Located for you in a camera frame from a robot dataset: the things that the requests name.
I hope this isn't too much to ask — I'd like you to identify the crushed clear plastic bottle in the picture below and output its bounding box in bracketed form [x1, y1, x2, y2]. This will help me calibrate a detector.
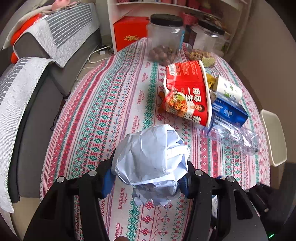
[202, 114, 259, 155]

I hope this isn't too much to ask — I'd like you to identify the light blue paper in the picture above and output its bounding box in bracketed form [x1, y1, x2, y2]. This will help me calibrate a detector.
[111, 124, 191, 206]

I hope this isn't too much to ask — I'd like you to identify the blue tissue box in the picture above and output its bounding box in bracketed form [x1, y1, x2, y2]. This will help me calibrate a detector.
[212, 96, 249, 126]

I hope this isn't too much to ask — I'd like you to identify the white paper cup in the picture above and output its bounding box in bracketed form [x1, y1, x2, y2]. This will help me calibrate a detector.
[213, 75, 242, 103]

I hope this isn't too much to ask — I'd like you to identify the red instant noodle bowl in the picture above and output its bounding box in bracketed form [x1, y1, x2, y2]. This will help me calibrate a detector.
[162, 60, 213, 129]

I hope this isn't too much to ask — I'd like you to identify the yellow snack wrapper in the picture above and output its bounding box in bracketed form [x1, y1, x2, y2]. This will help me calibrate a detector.
[206, 73, 216, 89]

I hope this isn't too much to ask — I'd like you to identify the orange peel piece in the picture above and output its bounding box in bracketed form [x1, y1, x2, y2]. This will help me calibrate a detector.
[158, 91, 166, 113]

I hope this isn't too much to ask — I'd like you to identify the white trash bin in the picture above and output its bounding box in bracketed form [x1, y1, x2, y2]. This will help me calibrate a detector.
[260, 109, 287, 167]

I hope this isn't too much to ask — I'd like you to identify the operator hand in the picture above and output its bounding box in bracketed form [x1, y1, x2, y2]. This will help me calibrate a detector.
[114, 235, 129, 241]

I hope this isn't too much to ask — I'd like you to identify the patterned pink tablecloth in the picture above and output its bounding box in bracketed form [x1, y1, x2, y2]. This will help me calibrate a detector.
[40, 39, 270, 240]

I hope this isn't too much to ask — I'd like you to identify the orange cushion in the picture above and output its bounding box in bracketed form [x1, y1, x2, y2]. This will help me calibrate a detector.
[10, 12, 43, 64]

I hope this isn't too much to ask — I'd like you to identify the snack jar with green packet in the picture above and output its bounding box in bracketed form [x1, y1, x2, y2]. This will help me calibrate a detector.
[186, 20, 225, 68]

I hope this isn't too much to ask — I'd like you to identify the grey white quilted cover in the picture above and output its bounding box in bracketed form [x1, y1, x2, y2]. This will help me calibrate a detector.
[0, 2, 100, 214]

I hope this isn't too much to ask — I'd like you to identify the white bookshelf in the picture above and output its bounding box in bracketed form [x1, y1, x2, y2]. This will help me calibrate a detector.
[107, 1, 252, 62]

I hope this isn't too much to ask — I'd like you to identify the nut jar with blue label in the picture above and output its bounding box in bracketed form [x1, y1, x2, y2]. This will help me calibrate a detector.
[147, 14, 185, 66]

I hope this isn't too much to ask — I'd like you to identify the red gift box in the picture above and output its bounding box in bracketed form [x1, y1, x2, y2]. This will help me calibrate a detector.
[113, 16, 149, 51]

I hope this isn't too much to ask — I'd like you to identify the pink basket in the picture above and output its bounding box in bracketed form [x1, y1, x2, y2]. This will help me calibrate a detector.
[180, 11, 198, 26]

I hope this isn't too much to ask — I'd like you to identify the pink plush toy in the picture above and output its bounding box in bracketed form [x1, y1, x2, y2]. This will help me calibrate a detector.
[51, 0, 77, 11]

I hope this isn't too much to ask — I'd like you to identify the white power cable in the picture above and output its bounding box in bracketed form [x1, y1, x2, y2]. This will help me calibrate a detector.
[76, 45, 114, 80]

